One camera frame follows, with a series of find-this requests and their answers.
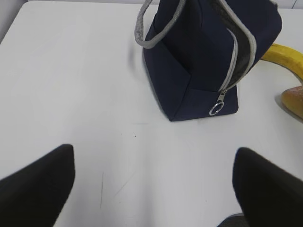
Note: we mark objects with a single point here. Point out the brown bread roll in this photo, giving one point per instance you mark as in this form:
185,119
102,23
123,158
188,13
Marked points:
292,99

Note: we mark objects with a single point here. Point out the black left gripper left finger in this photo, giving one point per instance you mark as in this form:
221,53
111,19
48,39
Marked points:
35,195

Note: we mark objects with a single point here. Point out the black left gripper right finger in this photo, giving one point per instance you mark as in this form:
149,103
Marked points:
268,195

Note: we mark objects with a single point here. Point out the navy blue lunch bag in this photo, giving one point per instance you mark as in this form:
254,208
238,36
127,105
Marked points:
197,51

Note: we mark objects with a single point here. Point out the yellow banana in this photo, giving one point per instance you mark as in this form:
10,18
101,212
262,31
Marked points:
286,57

